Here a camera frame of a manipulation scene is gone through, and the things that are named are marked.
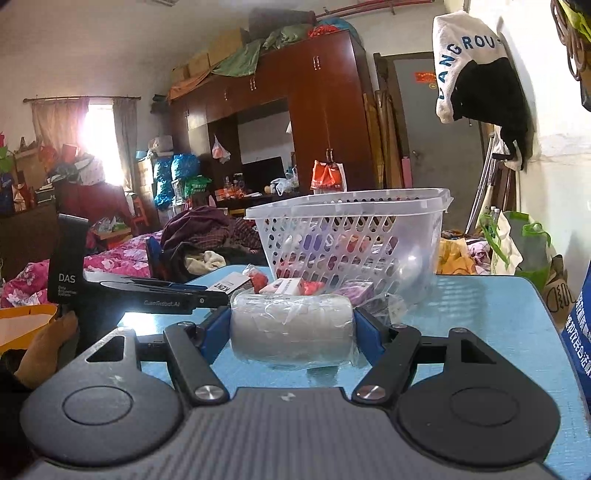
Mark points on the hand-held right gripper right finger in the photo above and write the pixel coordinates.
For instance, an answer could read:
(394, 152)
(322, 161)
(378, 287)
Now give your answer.
(367, 332)

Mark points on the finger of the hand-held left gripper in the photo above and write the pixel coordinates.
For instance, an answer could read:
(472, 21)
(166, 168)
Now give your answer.
(184, 288)
(210, 301)

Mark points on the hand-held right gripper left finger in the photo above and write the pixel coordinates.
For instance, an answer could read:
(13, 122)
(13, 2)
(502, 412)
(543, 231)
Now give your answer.
(217, 332)

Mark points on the grey roll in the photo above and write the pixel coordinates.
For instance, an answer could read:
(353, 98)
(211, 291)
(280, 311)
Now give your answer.
(412, 272)
(291, 330)

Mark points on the red box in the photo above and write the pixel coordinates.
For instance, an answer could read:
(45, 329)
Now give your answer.
(369, 244)

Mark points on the purple and white box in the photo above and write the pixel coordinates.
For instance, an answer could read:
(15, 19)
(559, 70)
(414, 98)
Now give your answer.
(316, 242)

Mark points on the white plastic lattice basket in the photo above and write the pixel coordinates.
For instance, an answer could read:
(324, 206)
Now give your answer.
(351, 199)

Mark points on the person's left forearm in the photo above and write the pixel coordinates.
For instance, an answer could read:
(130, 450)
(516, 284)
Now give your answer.
(9, 415)

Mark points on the person's left hand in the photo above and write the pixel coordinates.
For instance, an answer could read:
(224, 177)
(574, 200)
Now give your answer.
(46, 350)

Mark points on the black and white small box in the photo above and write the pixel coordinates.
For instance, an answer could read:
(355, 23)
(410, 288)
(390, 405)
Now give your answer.
(226, 282)

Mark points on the beige cloth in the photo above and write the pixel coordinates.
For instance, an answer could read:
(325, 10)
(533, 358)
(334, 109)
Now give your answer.
(207, 263)

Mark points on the pink purple wrapped packet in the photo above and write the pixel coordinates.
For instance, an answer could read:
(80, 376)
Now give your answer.
(353, 293)

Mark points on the pink floral bedsheet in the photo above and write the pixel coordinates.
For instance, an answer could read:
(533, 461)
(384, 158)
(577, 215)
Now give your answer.
(115, 258)

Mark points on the small red packet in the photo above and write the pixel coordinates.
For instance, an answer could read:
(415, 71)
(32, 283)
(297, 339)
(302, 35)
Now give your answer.
(313, 288)
(256, 279)

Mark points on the dark purple plaid garment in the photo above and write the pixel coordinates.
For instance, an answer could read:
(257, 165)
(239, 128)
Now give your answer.
(198, 228)

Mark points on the dark red cabinet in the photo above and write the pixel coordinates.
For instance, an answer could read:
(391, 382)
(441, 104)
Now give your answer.
(83, 198)

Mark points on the pink and white box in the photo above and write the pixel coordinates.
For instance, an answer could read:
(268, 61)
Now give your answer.
(281, 286)

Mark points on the red stool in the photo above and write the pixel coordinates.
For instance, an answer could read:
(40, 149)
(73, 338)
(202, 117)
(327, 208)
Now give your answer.
(140, 214)

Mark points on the green printed bag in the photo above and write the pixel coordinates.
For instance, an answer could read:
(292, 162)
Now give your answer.
(198, 184)

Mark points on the blue mesh bag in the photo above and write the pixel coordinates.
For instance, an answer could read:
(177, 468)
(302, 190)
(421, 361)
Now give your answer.
(162, 182)
(184, 167)

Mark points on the cluster of small bottles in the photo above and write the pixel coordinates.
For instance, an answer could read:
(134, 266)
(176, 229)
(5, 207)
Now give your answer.
(228, 189)

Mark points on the yellow blanket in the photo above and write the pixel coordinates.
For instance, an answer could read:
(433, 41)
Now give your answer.
(455, 258)

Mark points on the beige curtain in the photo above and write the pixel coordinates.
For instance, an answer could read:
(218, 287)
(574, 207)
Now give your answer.
(55, 122)
(124, 138)

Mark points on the white plastic bag on desk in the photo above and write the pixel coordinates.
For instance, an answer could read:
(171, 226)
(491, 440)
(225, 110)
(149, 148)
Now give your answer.
(284, 184)

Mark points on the black television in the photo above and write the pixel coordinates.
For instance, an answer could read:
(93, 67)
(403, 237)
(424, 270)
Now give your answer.
(263, 173)

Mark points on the small white hanging bag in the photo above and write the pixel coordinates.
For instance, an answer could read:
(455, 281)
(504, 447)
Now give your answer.
(220, 150)

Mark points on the curtain rod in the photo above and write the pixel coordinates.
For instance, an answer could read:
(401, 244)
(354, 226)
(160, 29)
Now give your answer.
(69, 98)

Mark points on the orange plastic bag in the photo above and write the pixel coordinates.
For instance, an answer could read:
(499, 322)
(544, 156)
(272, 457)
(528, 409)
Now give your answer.
(323, 177)

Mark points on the pink foam board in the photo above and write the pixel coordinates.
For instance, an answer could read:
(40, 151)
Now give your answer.
(407, 173)

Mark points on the green and white tote bag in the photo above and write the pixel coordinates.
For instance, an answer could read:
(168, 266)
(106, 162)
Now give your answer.
(526, 249)

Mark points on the metal crutches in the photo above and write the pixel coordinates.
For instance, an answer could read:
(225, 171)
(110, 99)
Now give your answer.
(485, 184)

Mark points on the brown paper bag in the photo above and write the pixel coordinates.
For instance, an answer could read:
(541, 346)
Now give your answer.
(556, 290)

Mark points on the leaning wooden boards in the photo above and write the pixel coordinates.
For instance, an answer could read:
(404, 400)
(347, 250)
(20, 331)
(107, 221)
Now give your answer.
(383, 138)

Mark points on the orange cloth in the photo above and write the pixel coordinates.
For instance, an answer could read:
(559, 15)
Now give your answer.
(189, 87)

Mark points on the blue shopping bag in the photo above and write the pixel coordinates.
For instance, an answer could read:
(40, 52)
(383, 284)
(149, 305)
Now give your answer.
(579, 332)

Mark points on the small cardboard box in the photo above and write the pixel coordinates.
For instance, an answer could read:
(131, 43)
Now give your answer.
(180, 74)

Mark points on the grey metal door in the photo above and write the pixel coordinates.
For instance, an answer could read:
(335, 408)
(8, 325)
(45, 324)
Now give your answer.
(438, 129)

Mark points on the medium cardboard box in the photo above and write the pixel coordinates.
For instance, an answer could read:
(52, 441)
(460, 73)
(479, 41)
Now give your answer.
(198, 63)

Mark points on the dark red wooden wardrobe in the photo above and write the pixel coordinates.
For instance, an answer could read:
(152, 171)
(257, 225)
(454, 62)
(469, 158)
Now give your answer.
(323, 101)

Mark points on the green cloth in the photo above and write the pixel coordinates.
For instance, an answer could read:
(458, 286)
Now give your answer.
(244, 60)

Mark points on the large cardboard box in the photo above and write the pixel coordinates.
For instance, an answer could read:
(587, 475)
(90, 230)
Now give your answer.
(228, 46)

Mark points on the red patterned cloth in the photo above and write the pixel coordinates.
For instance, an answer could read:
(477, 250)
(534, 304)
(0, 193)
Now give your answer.
(323, 32)

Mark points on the white and black hoodie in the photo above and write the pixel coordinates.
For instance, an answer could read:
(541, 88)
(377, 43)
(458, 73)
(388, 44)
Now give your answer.
(466, 41)

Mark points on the red pipe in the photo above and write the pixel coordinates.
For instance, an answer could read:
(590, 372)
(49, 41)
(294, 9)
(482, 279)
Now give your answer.
(369, 9)

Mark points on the dark hanging bag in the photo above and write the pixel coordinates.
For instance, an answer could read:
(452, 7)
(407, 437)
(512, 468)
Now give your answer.
(586, 94)

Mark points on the blue chair frame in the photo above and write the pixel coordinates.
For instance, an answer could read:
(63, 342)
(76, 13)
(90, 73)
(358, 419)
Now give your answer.
(154, 258)

